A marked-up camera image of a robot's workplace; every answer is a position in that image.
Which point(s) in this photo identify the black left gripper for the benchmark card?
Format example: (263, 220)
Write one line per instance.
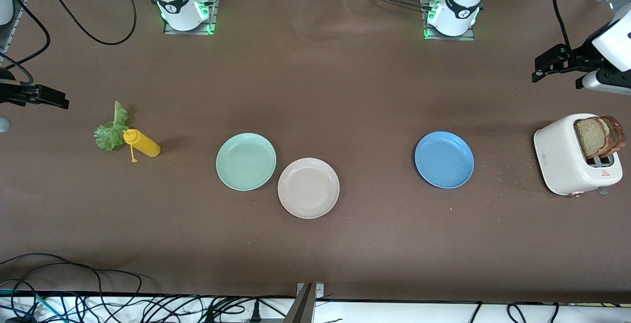
(585, 55)

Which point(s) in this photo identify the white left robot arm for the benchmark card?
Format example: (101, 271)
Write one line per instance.
(461, 7)

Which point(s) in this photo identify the green lettuce leaf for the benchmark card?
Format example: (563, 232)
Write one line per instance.
(111, 133)

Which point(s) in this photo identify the beige plate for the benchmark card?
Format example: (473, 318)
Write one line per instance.
(308, 188)

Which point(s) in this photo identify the light green plate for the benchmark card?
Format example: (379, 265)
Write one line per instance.
(246, 161)

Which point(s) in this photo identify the metal camera mount bar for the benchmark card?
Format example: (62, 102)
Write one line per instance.
(308, 298)

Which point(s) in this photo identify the black power plug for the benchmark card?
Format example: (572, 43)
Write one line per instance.
(255, 313)

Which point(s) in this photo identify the brown bread slice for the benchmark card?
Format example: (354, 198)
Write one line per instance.
(621, 138)
(590, 138)

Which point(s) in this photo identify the white toaster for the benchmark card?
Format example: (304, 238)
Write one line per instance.
(559, 158)

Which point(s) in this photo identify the blue plate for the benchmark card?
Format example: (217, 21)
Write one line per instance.
(443, 160)

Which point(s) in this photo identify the yellow squeeze bottle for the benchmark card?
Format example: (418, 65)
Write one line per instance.
(145, 145)

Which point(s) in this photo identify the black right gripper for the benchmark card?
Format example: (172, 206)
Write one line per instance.
(6, 91)

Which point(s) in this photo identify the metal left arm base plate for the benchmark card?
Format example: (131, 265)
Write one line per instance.
(468, 38)

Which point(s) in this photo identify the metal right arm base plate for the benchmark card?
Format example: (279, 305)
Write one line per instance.
(172, 30)

